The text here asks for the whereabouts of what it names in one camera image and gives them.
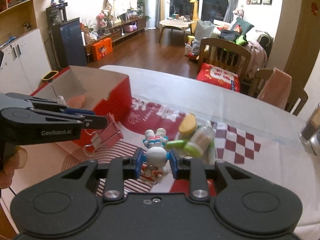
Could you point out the round wooden coffee table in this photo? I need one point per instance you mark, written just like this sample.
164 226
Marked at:
174 25

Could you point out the person's left hand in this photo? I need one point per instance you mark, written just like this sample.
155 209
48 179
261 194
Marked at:
15 162

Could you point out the orange gift box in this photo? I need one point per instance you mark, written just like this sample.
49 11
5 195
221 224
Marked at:
102 48

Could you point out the wooden chair pink cloth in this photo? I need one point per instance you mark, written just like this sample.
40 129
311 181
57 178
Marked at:
274 86

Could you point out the pink heart-shaped bowl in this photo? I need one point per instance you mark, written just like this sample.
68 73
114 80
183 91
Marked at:
77 102

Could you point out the white astronaut keychain figure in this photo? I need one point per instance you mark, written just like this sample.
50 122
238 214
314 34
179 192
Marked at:
156 154

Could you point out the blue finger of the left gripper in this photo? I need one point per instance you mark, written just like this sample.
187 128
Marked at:
74 111

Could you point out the wooden dining chair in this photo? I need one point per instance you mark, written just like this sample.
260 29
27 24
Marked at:
224 54

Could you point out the white green pen bottle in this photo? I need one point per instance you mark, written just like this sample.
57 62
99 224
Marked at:
211 153

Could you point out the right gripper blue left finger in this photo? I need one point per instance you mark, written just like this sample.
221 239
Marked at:
136 163

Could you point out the yellow oval case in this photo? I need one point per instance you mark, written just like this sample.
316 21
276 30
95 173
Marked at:
188 125

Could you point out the toothpick jar green lid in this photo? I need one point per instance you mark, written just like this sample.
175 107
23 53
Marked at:
199 141

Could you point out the red white patterned tablecloth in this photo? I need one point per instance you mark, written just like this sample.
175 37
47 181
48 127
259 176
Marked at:
280 161

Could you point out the white storage cabinet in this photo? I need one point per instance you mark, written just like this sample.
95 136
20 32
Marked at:
24 64

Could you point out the sofa with clothes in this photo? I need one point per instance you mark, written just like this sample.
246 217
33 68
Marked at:
258 43

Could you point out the yellow giraffe toy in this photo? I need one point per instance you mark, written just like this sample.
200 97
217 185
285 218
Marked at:
195 4

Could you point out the pink binder clip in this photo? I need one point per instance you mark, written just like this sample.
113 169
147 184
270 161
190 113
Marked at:
108 137

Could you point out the white plastic bag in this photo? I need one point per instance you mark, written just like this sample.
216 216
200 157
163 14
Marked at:
204 29

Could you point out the small orange toy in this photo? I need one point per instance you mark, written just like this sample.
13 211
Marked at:
152 174

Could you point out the dark blue standing panel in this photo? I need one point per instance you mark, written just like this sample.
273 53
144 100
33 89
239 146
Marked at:
68 44

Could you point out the red cardboard box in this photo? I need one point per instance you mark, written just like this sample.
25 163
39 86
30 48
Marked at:
105 91

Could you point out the green trash bin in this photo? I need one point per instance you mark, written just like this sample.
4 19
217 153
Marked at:
49 77

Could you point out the wooden tv cabinet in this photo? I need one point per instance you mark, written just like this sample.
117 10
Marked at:
118 31

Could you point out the red printed cushion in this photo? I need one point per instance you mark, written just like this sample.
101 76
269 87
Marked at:
219 77

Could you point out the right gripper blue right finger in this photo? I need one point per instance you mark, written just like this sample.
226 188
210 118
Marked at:
176 164

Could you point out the green tube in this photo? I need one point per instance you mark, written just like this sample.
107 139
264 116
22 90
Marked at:
178 144

